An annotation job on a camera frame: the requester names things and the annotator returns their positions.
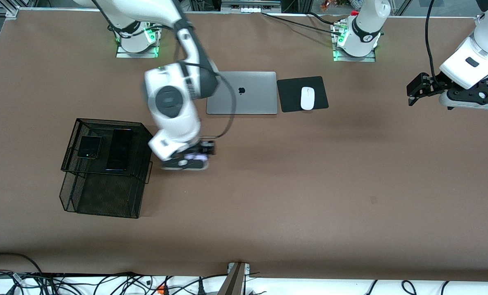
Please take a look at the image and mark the long black smartphone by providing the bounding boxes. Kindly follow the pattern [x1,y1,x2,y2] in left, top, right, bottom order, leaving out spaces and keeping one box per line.
[105,128,134,171]

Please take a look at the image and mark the small black flip phone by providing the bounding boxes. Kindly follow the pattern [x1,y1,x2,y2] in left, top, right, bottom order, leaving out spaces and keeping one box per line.
[77,135,103,159]

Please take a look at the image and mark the silver closed laptop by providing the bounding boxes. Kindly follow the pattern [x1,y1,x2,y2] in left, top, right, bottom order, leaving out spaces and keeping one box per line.
[206,71,278,115]

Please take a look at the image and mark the black mouse pad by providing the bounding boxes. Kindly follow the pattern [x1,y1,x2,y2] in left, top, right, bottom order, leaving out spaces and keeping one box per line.
[277,76,329,113]

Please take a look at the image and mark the white computer mouse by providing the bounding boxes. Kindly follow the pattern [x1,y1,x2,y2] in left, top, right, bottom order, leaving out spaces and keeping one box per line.
[301,86,315,111]

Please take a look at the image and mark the black mesh two-tier tray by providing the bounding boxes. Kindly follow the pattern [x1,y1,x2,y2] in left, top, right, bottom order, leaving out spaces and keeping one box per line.
[59,118,155,219]

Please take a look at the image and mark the white power strip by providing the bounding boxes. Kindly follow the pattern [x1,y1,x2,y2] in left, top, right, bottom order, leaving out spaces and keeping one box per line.
[221,0,282,14]

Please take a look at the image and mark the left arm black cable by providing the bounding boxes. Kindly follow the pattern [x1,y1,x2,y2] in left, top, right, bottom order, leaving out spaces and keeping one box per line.
[425,0,446,79]

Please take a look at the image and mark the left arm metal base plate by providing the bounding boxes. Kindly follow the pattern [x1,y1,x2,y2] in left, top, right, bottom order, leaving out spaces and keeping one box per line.
[333,47,376,63]

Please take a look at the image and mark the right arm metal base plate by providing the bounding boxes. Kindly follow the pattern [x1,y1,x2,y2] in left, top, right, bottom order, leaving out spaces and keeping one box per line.
[116,41,159,59]

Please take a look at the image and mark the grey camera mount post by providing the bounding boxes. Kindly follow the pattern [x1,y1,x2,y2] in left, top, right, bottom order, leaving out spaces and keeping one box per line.
[217,262,251,295]

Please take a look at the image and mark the long black table cable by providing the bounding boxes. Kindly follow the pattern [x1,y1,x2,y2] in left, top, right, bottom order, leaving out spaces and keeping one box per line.
[262,12,338,31]

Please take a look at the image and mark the thick black looped cable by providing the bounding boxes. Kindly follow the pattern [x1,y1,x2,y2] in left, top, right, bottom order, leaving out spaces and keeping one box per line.
[0,252,43,275]

